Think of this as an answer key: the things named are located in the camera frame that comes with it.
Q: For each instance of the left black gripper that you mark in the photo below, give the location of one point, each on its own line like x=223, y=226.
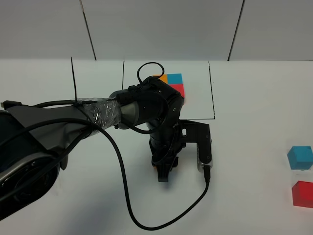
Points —
x=162, y=141

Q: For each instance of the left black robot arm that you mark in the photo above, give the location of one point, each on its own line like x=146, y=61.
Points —
x=35, y=141

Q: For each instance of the red template cube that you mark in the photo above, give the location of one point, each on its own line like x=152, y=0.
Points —
x=179, y=88

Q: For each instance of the blue template cube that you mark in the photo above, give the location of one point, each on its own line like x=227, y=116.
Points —
x=174, y=79

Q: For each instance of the orange template cube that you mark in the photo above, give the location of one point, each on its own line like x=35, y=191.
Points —
x=163, y=78

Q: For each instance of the black zip tie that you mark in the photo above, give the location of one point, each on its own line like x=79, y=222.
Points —
x=74, y=80

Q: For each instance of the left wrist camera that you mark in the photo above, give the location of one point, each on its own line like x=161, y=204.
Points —
x=198, y=133

